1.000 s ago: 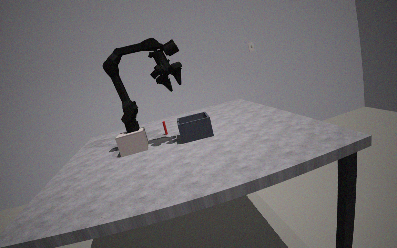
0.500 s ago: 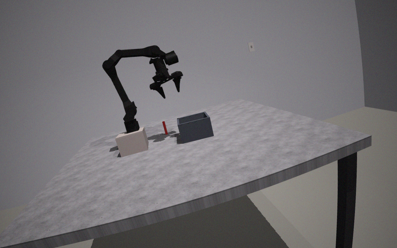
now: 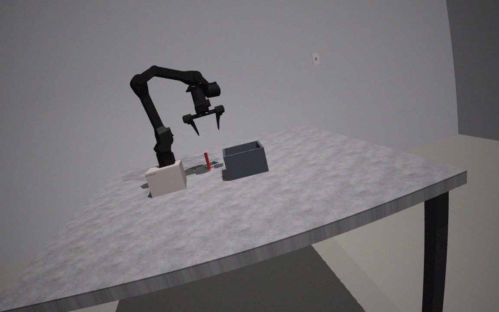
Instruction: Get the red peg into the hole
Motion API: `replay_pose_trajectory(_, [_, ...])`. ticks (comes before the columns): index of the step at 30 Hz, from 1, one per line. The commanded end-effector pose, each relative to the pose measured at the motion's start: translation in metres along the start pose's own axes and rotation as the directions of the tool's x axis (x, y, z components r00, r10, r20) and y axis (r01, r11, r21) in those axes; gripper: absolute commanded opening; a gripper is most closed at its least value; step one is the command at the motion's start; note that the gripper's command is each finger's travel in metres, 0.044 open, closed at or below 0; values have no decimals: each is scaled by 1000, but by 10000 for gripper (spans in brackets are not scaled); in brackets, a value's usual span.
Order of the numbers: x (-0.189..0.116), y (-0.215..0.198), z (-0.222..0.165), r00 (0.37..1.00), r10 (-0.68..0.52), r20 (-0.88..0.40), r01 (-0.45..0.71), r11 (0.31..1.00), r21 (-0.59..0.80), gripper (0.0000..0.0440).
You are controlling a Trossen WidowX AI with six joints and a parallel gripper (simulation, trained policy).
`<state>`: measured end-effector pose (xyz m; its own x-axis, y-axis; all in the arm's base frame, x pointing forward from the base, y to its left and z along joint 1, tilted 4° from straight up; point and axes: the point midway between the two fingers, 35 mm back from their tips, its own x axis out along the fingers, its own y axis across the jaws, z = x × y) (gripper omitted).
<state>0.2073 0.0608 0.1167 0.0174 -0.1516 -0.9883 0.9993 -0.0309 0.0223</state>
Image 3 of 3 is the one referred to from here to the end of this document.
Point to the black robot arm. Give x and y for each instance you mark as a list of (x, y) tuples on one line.
[(198, 87)]

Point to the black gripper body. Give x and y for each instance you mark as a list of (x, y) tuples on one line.
[(190, 117)]

